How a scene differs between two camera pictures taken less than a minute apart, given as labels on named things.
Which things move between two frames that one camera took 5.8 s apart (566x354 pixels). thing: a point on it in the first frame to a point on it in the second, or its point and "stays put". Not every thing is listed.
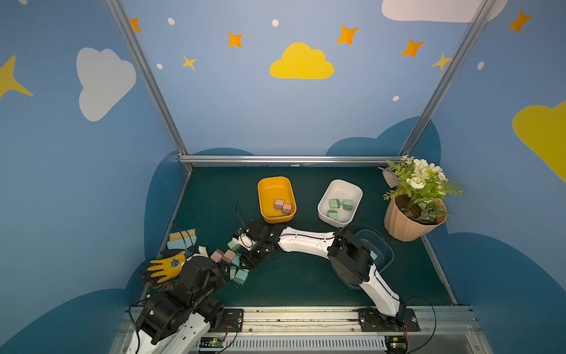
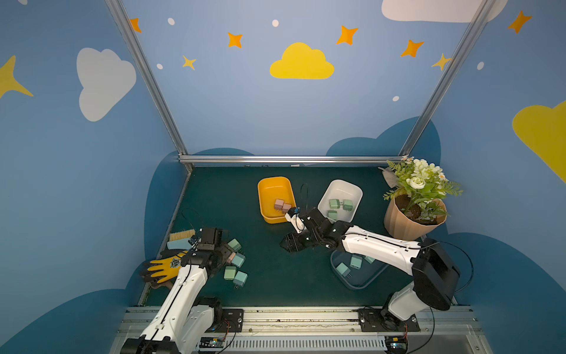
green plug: x=347 y=205 stays put
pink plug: x=278 y=204 stays put
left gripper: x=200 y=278 to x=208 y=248
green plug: x=334 y=203 stays put
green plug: x=332 y=214 stays put
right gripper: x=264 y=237 to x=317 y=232
